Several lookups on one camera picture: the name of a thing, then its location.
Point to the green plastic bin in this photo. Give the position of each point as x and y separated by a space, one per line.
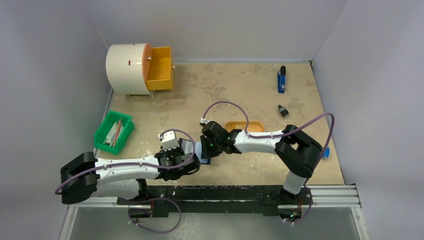
110 118

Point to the small black grey knob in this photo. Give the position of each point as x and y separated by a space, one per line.
283 111

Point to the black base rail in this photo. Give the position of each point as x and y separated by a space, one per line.
267 200

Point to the sticks in green bin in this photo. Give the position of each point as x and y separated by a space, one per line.
114 133

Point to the blue black utility tool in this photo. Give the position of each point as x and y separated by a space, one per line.
281 80

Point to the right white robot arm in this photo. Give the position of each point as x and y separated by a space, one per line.
297 150

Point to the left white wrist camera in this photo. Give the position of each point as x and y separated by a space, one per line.
168 141

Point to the orange plastic drawer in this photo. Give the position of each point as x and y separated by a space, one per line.
161 70

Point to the small blue block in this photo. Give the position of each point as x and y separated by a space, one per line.
326 153

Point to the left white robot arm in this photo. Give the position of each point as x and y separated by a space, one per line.
87 176

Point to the blue leather card holder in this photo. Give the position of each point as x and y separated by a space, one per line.
187 147

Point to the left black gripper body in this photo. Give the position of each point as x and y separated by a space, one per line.
175 152

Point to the white cylindrical drawer cabinet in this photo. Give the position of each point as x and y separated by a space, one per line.
127 68

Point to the tan oval plastic tray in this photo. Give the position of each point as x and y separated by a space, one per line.
253 126

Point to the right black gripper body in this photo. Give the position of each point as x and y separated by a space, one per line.
208 145

